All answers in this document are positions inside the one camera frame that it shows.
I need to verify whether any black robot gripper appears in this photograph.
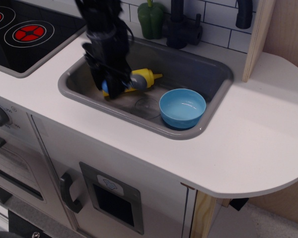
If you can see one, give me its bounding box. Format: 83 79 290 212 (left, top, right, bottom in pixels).
83 26 131 99

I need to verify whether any blue and grey toy spoon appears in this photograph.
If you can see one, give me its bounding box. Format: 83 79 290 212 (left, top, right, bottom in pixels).
101 74 147 94

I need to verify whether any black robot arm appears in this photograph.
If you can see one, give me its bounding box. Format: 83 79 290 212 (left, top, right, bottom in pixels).
76 0 132 99

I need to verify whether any grey plastic sink basin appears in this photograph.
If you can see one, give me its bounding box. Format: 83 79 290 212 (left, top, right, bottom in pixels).
58 38 233 140

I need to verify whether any light blue plastic bowl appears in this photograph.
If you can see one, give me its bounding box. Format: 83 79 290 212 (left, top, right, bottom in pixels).
159 88 207 129

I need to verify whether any yellow toy mustard bottle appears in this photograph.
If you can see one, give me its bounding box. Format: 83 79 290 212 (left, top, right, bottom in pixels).
101 68 163 98

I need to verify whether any green toy bell pepper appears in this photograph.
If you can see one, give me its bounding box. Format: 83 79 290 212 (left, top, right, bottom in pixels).
138 0 164 40

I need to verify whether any black toy faucet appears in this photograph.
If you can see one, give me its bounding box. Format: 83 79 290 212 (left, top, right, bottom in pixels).
162 0 254 52

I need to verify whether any black toy stovetop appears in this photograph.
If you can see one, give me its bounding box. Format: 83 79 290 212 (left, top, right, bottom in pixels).
0 0 85 78

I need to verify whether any grey ice dispenser panel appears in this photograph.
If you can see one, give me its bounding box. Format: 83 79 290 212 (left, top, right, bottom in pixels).
79 162 144 235

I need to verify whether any grey toy oven door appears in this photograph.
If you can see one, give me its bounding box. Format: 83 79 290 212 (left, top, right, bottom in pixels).
0 142 44 202

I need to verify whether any light wooden side panel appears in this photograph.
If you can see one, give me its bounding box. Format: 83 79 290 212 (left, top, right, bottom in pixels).
242 0 276 82

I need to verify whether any grey cabinet door handle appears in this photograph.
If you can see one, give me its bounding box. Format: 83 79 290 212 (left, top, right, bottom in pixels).
59 173 82 214

